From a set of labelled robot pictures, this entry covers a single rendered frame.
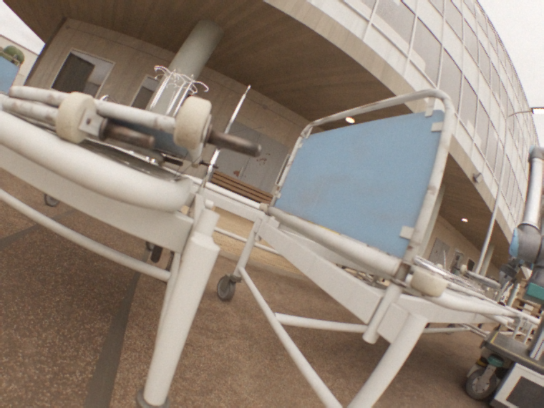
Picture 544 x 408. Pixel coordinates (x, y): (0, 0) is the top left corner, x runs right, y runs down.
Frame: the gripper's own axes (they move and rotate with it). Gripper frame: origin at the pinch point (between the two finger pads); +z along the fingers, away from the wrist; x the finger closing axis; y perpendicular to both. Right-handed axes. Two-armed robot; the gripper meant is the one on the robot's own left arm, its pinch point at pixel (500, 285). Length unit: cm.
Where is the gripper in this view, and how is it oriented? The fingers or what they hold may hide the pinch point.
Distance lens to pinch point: 192.5
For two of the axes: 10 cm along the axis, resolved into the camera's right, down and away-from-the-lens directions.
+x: -3.5, -3.5, 8.7
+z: -4.7, 8.7, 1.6
